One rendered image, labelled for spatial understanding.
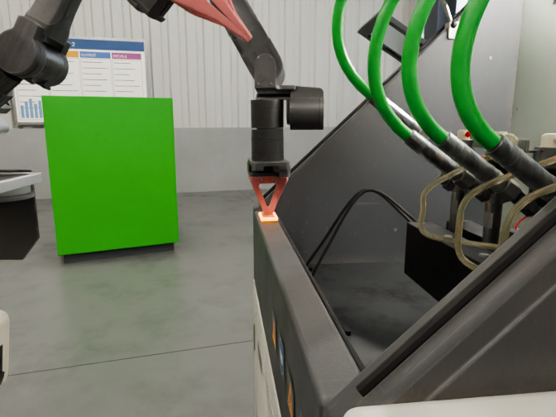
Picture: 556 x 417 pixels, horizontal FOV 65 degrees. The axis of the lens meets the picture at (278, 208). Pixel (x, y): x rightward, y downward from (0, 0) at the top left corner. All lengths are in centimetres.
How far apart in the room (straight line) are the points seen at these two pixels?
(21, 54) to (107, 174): 288
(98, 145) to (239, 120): 372
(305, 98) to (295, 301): 41
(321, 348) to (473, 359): 13
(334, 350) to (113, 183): 346
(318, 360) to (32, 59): 71
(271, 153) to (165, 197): 310
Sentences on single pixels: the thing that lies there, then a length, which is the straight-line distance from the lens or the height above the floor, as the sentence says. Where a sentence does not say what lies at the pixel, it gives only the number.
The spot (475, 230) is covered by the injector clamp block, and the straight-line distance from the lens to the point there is 66.
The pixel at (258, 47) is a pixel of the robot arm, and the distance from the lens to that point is 78.
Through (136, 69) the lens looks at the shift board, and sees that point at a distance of 694.
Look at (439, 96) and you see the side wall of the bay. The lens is 97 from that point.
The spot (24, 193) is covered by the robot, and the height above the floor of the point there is 101.
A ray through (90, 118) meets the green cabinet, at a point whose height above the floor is 113.
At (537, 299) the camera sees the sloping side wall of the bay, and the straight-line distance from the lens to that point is 29.
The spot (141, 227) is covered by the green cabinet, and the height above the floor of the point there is 25.
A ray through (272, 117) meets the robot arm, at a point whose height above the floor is 113.
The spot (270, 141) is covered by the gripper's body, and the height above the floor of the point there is 109.
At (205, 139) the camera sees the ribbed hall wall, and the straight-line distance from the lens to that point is 701.
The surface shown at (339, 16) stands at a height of 125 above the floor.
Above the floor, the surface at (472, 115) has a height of 113.
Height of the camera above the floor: 113
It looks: 11 degrees down
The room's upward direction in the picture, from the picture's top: straight up
